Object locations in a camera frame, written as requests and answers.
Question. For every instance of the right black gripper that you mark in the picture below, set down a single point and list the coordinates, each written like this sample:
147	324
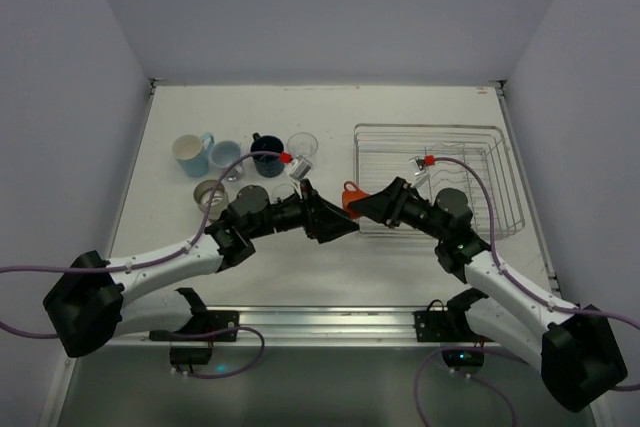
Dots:
397	202

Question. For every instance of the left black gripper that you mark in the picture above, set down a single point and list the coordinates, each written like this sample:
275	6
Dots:
308	209

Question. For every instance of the orange cup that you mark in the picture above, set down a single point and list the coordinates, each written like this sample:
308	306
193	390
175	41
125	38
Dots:
352	193

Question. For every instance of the small clear glass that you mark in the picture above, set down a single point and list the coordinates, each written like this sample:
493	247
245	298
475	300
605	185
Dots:
282	191

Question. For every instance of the large dark blue mug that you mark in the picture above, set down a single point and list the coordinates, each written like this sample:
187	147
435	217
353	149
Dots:
267	150

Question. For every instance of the clear faceted glass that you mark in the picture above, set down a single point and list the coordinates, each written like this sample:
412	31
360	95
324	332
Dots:
303	144

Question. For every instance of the pale grey-blue mug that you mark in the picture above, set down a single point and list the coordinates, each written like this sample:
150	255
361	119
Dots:
225	153

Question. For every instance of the cream cup brown band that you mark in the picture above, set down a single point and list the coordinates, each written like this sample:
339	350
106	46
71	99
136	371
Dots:
211	197

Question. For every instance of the light blue mug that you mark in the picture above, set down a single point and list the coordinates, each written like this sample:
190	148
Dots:
192	153

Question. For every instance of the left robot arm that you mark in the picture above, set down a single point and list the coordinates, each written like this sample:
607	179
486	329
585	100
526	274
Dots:
97	299

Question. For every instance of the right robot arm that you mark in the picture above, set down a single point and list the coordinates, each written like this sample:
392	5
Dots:
574	350

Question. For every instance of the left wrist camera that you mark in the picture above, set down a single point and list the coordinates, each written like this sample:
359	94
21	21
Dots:
299	168

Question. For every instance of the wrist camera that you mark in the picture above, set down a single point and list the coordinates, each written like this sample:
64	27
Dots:
299	168
420	170

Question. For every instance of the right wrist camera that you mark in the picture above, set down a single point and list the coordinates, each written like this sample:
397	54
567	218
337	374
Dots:
420	170

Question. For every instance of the metal wire dish rack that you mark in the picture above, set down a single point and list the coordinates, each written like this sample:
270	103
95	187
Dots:
474	159

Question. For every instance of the aluminium front rail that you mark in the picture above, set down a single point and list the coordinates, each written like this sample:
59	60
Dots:
325	324

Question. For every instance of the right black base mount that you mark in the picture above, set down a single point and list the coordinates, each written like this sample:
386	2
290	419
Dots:
446	323

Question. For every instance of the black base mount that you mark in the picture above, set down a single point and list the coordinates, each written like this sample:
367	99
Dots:
201	325
446	323

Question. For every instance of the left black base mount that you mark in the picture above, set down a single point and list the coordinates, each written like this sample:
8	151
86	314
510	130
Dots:
201	325

